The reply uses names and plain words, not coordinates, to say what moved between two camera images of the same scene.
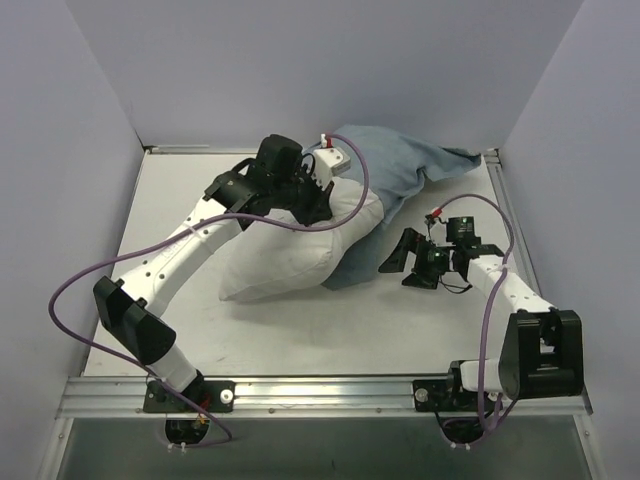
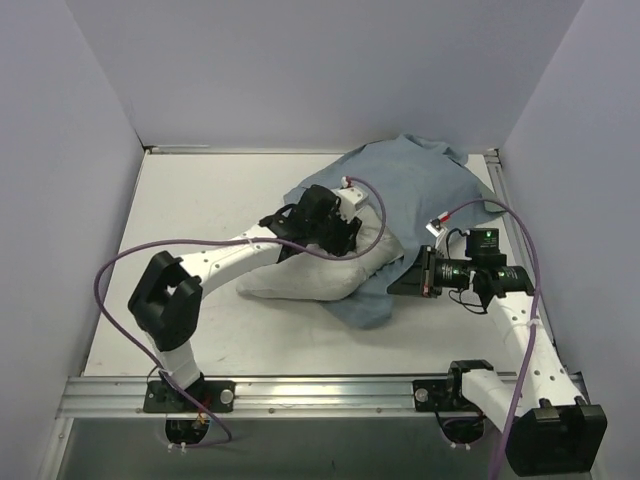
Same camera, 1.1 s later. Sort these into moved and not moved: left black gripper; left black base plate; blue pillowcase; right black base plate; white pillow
Moved: blue pillowcase; left black gripper; white pillow
Not moved: right black base plate; left black base plate
